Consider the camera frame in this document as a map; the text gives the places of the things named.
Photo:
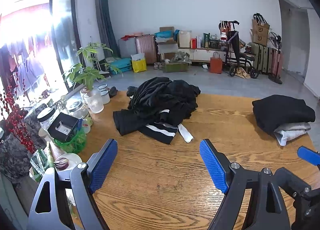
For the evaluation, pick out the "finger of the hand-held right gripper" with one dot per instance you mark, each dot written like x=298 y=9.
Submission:
x=290 y=180
x=308 y=155

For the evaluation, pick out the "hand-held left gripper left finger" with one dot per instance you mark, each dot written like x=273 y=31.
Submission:
x=105 y=165

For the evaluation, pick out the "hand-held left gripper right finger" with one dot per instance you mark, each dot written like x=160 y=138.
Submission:
x=212 y=167

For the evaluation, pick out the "black t-shirt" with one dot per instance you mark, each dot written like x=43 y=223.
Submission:
x=182 y=95

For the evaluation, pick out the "folded grey garment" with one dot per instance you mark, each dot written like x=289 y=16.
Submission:
x=292 y=132

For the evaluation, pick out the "white plate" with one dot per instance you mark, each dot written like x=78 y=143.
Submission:
x=73 y=158

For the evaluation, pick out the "red onion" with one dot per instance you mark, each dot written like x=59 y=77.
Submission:
x=61 y=163

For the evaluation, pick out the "black white-striped garment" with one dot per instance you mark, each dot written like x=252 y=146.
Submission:
x=130 y=122

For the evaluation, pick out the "folded black sweater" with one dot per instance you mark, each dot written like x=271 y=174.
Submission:
x=282 y=112

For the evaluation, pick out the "black box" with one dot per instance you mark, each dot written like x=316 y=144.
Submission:
x=62 y=127

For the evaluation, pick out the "glass jar plant holder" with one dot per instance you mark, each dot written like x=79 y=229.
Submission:
x=95 y=103

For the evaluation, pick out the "glass jar metal lid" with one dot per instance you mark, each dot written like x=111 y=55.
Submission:
x=76 y=110

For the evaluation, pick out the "white enamel mug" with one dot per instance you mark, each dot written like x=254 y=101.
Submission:
x=103 y=87
x=105 y=97

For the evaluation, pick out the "small black object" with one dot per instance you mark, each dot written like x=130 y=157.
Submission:
x=113 y=92

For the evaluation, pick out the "glass jar black lid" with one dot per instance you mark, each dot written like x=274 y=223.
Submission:
x=46 y=115

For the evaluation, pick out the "crumpled black garment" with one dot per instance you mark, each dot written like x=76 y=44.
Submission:
x=150 y=90

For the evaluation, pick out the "green potted plant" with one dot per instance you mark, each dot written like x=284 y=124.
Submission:
x=86 y=72

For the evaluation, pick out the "pink suitcase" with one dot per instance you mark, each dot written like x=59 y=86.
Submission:
x=277 y=62
x=146 y=50

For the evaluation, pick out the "white mop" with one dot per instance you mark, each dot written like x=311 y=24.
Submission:
x=98 y=66

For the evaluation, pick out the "red berry branches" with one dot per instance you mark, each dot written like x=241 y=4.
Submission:
x=15 y=120

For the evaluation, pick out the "orange paper bag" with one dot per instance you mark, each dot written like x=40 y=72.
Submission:
x=215 y=66

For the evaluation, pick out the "turquoise bag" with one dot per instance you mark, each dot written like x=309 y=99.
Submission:
x=122 y=65

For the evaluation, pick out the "yellow bag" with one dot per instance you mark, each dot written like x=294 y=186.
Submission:
x=139 y=66

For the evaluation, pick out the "olive green suitcase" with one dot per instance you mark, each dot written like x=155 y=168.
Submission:
x=257 y=57
x=267 y=59

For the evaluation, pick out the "green cardboard box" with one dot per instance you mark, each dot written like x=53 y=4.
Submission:
x=175 y=68

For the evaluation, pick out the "white low cabinet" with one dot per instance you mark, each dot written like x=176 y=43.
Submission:
x=200 y=56

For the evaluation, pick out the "pair of sneakers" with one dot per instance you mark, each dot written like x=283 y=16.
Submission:
x=157 y=66

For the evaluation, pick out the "grey storage box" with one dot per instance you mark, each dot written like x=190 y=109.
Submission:
x=127 y=47

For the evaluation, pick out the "black standing fan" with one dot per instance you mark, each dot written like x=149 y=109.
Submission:
x=275 y=39

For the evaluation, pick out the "open cardboard box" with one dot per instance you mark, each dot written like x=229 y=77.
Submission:
x=167 y=51

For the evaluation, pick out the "red box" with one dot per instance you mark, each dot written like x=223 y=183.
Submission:
x=193 y=43

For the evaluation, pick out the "black wheeled cart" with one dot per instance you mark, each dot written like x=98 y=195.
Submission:
x=233 y=42

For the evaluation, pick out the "dark green box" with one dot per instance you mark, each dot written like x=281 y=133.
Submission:
x=206 y=40

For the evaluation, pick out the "red cloth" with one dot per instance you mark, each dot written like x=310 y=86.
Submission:
x=128 y=37

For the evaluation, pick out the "white container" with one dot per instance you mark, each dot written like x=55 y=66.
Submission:
x=185 y=40

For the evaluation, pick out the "small brown cardboard box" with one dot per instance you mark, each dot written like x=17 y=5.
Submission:
x=167 y=30

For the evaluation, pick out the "dark curtain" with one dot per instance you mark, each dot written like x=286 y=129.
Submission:
x=105 y=20

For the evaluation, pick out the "sliding glass door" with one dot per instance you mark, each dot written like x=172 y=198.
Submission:
x=62 y=20

